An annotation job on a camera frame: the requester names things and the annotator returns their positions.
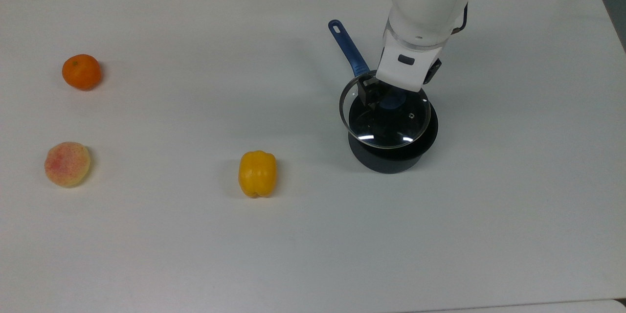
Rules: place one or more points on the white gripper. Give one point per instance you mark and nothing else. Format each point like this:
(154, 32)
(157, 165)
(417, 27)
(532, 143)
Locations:
(403, 63)

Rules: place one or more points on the yellow bell pepper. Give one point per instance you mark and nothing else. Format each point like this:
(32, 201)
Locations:
(257, 173)

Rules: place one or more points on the pink yellow peach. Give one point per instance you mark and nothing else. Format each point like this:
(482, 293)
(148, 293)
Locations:
(67, 164)

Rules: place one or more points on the glass lid with blue knob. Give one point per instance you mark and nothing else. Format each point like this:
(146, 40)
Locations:
(391, 133)

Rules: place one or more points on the orange mandarin fruit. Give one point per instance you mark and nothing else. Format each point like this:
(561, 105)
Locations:
(80, 72)

